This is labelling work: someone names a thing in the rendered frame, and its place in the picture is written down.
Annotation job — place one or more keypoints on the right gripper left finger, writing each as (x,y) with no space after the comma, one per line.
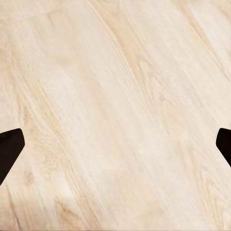
(11,144)

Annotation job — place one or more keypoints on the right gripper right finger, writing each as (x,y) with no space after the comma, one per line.
(223,142)

